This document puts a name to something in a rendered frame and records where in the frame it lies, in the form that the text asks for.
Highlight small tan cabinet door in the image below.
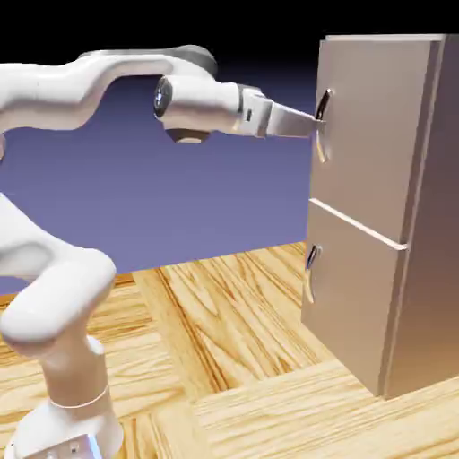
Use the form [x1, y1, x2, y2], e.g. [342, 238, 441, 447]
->
[300, 198, 409, 398]

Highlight long curved metal handle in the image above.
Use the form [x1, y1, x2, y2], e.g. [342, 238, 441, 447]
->
[313, 88, 333, 165]

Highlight tan wooden cabinet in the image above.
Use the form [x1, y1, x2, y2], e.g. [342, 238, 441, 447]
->
[300, 33, 459, 402]

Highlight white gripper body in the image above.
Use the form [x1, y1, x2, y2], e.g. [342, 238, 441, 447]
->
[264, 100, 323, 140]

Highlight large tan cabinet door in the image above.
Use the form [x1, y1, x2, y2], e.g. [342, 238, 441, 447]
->
[308, 38, 441, 246]

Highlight short curved metal handle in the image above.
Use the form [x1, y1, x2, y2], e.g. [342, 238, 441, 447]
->
[303, 243, 323, 305]

